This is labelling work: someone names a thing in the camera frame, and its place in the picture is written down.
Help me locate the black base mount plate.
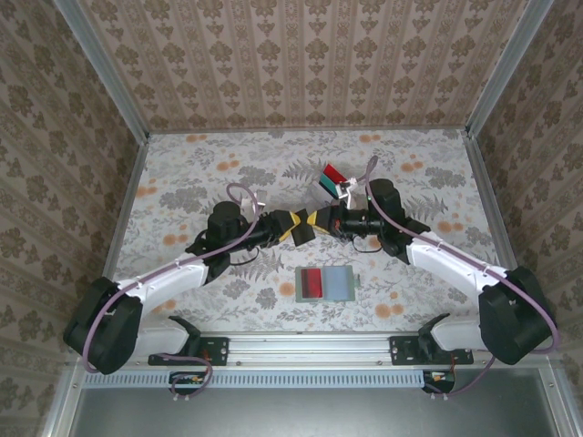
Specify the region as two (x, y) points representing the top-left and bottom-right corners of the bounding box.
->
(389, 335), (475, 367)
(148, 335), (229, 368)

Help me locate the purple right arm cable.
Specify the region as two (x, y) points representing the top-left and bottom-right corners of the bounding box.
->
(350, 155), (562, 356)

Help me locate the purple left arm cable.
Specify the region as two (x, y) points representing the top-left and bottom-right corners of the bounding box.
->
(84, 181), (270, 372)

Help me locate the black controller board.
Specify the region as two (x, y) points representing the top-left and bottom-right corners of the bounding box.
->
(169, 371), (204, 392)
(422, 369), (456, 392)

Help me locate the floral tablecloth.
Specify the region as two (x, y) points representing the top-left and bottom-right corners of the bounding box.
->
(111, 129), (511, 333)

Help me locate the aluminium side rail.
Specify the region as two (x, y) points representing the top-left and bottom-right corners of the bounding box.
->
(40, 134), (151, 437)
(459, 129), (583, 437)

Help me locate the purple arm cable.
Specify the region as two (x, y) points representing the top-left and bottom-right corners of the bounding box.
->
(350, 155), (562, 356)
(84, 181), (270, 372)

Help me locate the white slotted cable duct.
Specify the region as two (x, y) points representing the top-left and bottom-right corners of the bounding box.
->
(86, 369), (427, 389)

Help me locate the teal card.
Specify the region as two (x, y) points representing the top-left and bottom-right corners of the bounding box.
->
(317, 176), (342, 198)

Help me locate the aluminium frame post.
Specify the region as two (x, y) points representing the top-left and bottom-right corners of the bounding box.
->
(52, 0), (151, 140)
(464, 0), (555, 137)

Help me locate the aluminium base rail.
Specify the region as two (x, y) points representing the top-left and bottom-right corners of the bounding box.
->
(199, 331), (393, 368)

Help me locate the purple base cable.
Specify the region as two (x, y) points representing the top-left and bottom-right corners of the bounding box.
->
(427, 352), (496, 401)
(159, 357), (214, 404)

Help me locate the red card with dark stripe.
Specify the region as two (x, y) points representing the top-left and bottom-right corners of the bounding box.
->
(297, 268), (325, 298)

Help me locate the grey metal plate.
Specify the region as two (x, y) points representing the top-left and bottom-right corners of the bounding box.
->
(67, 386), (564, 437)

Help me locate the clear acrylic card stand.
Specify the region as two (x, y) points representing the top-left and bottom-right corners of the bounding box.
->
(312, 163), (348, 206)

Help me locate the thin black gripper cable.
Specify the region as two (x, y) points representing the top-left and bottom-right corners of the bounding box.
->
(351, 236), (384, 254)
(227, 249), (260, 268)

